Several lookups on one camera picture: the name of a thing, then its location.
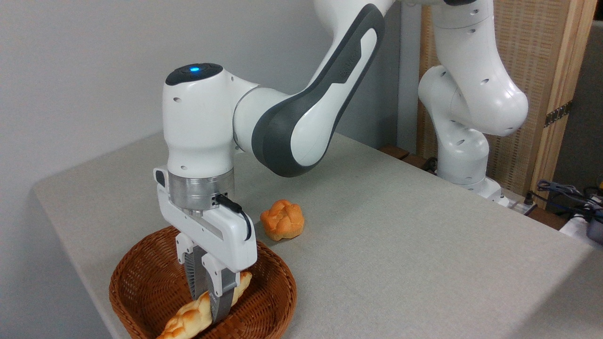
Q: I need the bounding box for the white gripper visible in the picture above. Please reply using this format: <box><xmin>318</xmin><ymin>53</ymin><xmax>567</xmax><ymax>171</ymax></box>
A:
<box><xmin>154</xmin><ymin>167</ymin><xmax>258</xmax><ymax>324</ymax></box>

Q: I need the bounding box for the long braided bread loaf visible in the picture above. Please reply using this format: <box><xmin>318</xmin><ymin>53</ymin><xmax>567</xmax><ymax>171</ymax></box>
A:
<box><xmin>155</xmin><ymin>272</ymin><xmax>253</xmax><ymax>339</ymax></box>

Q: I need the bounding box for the round knotted bread bun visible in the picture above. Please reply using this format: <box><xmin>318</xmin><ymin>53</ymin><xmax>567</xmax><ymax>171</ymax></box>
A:
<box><xmin>260</xmin><ymin>199</ymin><xmax>305</xmax><ymax>242</ymax></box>

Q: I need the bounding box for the brown wicker basket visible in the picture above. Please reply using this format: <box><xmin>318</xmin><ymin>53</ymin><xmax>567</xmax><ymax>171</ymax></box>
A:
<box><xmin>109</xmin><ymin>226</ymin><xmax>298</xmax><ymax>339</ymax></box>

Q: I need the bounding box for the grey tablecloth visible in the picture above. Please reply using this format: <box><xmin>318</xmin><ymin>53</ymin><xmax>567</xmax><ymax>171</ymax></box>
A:
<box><xmin>32</xmin><ymin>132</ymin><xmax>603</xmax><ymax>339</ymax></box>

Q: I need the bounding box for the brown wooden base table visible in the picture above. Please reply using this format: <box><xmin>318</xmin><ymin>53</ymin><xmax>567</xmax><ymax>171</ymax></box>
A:
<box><xmin>379</xmin><ymin>145</ymin><xmax>440</xmax><ymax>176</ymax></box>

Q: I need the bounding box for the metal screen hinge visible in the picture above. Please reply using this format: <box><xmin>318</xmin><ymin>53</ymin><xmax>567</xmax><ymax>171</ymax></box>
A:
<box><xmin>544</xmin><ymin>100</ymin><xmax>573</xmax><ymax>128</ymax></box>

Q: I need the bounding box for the blue grey device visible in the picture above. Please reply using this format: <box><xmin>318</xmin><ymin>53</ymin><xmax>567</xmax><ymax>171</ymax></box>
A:
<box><xmin>586</xmin><ymin>207</ymin><xmax>603</xmax><ymax>245</ymax></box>

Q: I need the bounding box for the wooden rattan folding screen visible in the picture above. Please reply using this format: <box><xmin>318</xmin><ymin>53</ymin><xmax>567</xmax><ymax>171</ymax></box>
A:
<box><xmin>417</xmin><ymin>0</ymin><xmax>599</xmax><ymax>208</ymax></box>

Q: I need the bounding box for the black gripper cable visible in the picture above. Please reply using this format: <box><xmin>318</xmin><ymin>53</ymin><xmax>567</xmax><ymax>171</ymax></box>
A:
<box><xmin>214</xmin><ymin>194</ymin><xmax>253</xmax><ymax>242</ymax></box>

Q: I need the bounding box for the bundle of dark cables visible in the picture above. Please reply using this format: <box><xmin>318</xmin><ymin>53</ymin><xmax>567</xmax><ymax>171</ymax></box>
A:
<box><xmin>525</xmin><ymin>179</ymin><xmax>603</xmax><ymax>217</ymax></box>

